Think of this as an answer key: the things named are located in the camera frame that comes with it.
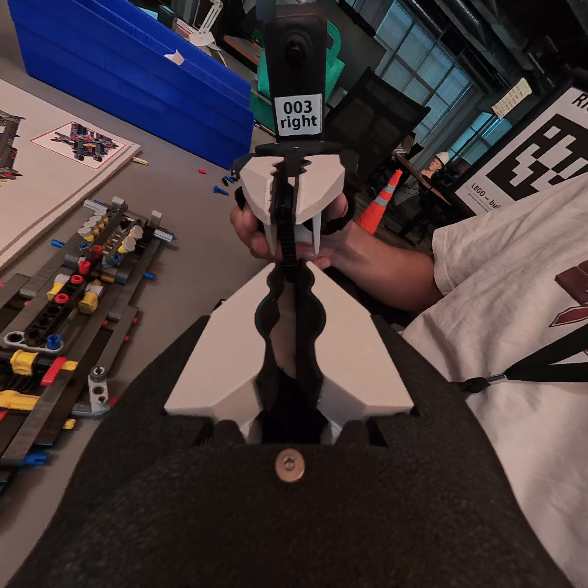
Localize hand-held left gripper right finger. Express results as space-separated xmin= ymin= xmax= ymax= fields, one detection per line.
xmin=302 ymin=261 xmax=415 ymax=443

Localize building instruction booklet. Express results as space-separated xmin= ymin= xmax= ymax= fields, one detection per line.
xmin=0 ymin=79 xmax=141 ymax=272

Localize toy car chassis model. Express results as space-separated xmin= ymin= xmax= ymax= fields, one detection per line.
xmin=0 ymin=197 xmax=176 ymax=488

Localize white document stand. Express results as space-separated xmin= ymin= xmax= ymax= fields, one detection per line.
xmin=186 ymin=0 xmax=226 ymax=51

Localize figure with white hard hat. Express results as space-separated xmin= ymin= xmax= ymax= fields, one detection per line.
xmin=420 ymin=152 xmax=453 ymax=181

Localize person's right forearm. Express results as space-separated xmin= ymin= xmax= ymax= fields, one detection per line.
xmin=331 ymin=225 xmax=444 ymax=314

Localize orange traffic cone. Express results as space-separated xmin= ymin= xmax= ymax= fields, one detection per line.
xmin=356 ymin=170 xmax=404 ymax=235

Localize person's right hand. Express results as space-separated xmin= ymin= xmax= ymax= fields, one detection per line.
xmin=230 ymin=193 xmax=355 ymax=272

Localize black toothed rack piece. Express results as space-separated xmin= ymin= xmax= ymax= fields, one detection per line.
xmin=272 ymin=181 xmax=306 ymax=283

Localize black office chair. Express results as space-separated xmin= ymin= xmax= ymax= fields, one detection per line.
xmin=324 ymin=66 xmax=432 ymax=184

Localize black white pattern sign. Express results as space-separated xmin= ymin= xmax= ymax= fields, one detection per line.
xmin=455 ymin=80 xmax=588 ymax=217

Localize green fabric tote bag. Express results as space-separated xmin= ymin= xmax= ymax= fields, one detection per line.
xmin=250 ymin=21 xmax=346 ymax=134

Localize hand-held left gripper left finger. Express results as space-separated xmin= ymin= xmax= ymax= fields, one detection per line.
xmin=164 ymin=262 xmax=277 ymax=443

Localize blue plastic bin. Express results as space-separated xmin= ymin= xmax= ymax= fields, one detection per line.
xmin=7 ymin=0 xmax=254 ymax=170

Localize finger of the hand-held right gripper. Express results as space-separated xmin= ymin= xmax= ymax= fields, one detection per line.
xmin=239 ymin=155 xmax=286 ymax=257
xmin=293 ymin=154 xmax=347 ymax=257

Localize black shoulder strap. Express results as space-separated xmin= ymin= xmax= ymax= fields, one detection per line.
xmin=452 ymin=331 xmax=588 ymax=393

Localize white paper note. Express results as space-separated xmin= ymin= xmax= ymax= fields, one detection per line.
xmin=492 ymin=78 xmax=533 ymax=120

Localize loose small connector pins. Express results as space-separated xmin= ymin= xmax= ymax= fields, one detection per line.
xmin=198 ymin=168 xmax=239 ymax=196

